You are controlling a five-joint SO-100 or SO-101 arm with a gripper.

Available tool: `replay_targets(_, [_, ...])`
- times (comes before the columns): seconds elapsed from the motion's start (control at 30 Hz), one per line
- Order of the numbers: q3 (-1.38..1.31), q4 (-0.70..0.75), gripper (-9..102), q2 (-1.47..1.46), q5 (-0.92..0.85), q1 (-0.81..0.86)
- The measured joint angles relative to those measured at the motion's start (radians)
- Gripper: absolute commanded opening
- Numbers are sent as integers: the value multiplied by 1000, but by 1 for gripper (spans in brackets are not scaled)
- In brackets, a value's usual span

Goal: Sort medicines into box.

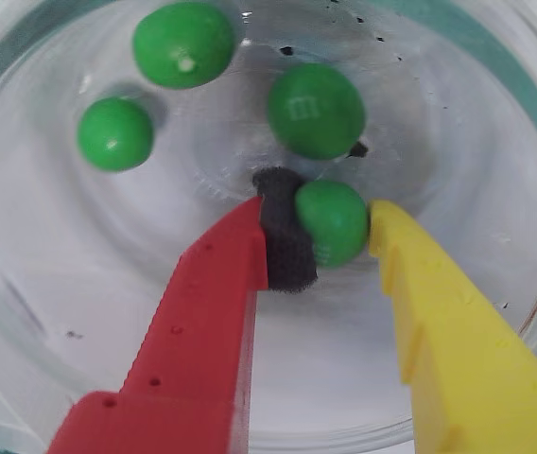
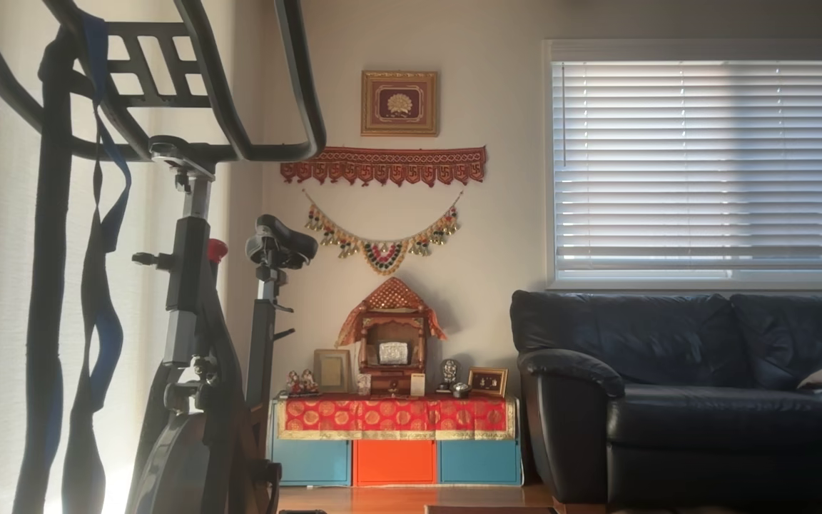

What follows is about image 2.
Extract white window blind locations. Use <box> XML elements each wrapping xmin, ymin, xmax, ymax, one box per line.
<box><xmin>545</xmin><ymin>39</ymin><xmax>822</xmax><ymax>290</ymax></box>

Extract black hanging strap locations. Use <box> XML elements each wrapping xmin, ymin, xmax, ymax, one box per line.
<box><xmin>13</xmin><ymin>25</ymin><xmax>75</xmax><ymax>514</ymax></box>

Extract black exercise bike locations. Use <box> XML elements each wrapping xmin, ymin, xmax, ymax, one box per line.
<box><xmin>0</xmin><ymin>0</ymin><xmax>328</xmax><ymax>514</ymax></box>

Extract black leather sofa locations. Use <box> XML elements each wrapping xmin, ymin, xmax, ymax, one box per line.
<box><xmin>510</xmin><ymin>289</ymin><xmax>822</xmax><ymax>514</ymax></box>

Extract red and gold cloth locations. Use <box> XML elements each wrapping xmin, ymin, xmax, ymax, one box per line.
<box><xmin>275</xmin><ymin>395</ymin><xmax>517</xmax><ymax>440</ymax></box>

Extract beige photo frame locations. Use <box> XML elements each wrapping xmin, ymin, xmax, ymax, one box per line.
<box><xmin>313</xmin><ymin>348</ymin><xmax>352</xmax><ymax>393</ymax></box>

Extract beaded wall garland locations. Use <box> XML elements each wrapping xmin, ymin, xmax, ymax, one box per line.
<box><xmin>303</xmin><ymin>190</ymin><xmax>465</xmax><ymax>276</ymax></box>

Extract blue and black strap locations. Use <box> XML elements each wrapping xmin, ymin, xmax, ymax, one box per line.
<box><xmin>61</xmin><ymin>11</ymin><xmax>133</xmax><ymax>514</ymax></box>

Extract red embroidered wall hanging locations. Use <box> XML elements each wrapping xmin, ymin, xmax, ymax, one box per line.
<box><xmin>280</xmin><ymin>146</ymin><xmax>487</xmax><ymax>188</ymax></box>

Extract small colourful figurines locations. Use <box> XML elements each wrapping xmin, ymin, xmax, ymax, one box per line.
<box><xmin>286</xmin><ymin>369</ymin><xmax>320</xmax><ymax>397</ymax></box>

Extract gold framed wall picture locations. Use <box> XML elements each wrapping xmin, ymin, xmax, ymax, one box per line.
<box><xmin>361</xmin><ymin>70</ymin><xmax>440</xmax><ymax>137</ymax></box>

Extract small gold framed picture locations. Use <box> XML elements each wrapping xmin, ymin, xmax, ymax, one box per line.
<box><xmin>468</xmin><ymin>367</ymin><xmax>509</xmax><ymax>398</ymax></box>

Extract small wooden shrine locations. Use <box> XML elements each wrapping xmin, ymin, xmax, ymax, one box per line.
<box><xmin>335</xmin><ymin>277</ymin><xmax>448</xmax><ymax>395</ymax></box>

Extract blue and orange cabinet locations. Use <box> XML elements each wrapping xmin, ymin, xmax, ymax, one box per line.
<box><xmin>266</xmin><ymin>398</ymin><xmax>524</xmax><ymax>488</ymax></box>

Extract white curtain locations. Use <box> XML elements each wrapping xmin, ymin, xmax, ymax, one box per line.
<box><xmin>0</xmin><ymin>0</ymin><xmax>240</xmax><ymax>514</ymax></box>

